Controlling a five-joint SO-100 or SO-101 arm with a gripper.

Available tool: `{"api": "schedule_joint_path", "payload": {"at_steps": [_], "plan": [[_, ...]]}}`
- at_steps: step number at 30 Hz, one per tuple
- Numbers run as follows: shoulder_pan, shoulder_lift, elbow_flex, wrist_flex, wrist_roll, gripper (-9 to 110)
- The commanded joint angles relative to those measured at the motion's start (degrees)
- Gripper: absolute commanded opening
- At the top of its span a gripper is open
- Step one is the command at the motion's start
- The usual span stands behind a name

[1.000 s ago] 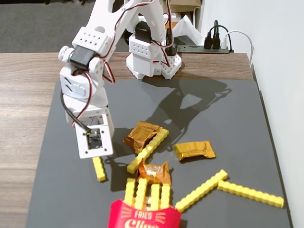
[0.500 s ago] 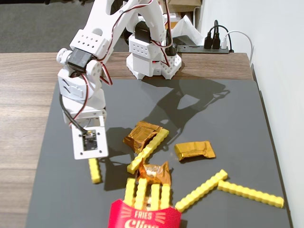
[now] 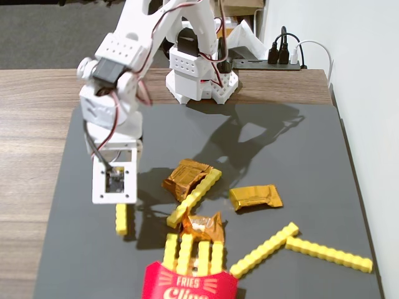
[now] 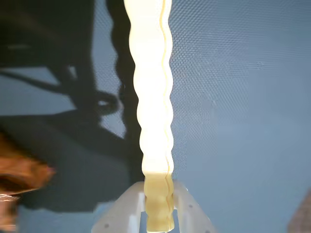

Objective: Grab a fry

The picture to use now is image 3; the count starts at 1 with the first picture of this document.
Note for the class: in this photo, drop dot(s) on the yellow toy fry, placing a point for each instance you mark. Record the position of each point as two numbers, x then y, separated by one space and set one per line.
330 253
184 255
196 196
265 249
203 258
170 252
217 258
121 221

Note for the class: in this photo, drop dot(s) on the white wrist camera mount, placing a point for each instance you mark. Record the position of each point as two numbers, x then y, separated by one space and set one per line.
131 183

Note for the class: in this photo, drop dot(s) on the red fries box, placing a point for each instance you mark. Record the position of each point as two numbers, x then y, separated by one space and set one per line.
187 283

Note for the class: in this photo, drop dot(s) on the torn orange foil wrapper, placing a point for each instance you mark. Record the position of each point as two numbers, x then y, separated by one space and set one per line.
205 227

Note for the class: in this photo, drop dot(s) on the crumpled gold foil wrapper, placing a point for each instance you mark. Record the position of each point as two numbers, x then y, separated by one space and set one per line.
180 179

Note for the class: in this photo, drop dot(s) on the flat gold foil wrapper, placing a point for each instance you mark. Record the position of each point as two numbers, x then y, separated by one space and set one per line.
255 197

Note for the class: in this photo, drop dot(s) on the grey rectangular mat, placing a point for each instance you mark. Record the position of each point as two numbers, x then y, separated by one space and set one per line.
280 149

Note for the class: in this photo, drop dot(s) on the brown cardboard box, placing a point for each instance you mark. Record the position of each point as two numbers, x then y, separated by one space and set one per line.
246 3

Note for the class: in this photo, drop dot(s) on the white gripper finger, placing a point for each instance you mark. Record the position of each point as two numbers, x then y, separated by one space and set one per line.
140 152

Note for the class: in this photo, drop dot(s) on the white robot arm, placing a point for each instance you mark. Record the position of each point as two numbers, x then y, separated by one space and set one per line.
124 46

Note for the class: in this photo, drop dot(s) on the black usb plug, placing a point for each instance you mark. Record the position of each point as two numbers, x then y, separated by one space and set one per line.
272 54
283 54

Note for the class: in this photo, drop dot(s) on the black power strip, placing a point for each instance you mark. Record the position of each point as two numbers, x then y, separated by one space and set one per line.
258 63

